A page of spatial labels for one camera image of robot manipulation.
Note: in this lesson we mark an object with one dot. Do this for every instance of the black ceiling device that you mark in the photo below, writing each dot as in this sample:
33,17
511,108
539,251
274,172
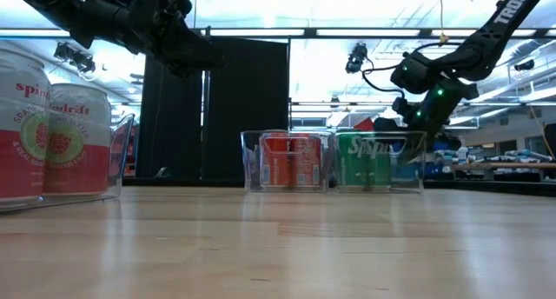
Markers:
524,65

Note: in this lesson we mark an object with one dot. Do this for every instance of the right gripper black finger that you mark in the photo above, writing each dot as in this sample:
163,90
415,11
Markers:
445,142
388,125

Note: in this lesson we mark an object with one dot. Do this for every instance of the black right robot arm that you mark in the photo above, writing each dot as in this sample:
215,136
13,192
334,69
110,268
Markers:
512,8

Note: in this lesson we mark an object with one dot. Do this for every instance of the red plastic storage bin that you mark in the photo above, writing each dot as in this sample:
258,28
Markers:
365,125

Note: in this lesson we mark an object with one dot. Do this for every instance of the black ceiling-mounted camera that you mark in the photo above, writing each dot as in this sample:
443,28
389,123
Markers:
71,55
356,57

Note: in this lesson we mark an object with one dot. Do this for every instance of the black ceiling light rail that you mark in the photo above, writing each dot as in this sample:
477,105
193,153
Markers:
310,32

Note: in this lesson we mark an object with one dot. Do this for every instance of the wooden workbench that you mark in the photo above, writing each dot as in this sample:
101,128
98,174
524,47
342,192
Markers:
512,165

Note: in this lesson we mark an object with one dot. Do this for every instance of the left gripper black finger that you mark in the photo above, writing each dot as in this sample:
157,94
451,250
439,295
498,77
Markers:
191,55

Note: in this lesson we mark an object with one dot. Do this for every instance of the clear plastic bin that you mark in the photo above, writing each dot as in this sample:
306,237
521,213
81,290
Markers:
412,173
123,160
252,168

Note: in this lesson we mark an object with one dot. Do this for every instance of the white red Spindrift can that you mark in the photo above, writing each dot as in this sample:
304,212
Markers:
21,168
78,173

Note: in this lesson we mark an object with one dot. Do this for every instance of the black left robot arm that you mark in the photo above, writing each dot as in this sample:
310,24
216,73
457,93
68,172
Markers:
65,12

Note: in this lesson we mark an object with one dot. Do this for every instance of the black folding partition screen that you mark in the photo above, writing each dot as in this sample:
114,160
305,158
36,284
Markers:
247,116

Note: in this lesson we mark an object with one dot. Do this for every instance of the blue white gear pile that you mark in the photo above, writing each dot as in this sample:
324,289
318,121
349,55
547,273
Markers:
530,154
454,155

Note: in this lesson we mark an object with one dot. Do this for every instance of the black aluminium table frame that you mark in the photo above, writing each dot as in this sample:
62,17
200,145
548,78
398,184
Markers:
478,187

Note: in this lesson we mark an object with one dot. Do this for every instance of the yellow hanging tag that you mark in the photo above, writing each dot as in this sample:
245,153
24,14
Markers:
443,39

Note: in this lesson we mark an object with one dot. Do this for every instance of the orange Fanta can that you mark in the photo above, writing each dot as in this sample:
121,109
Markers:
273,168
308,168

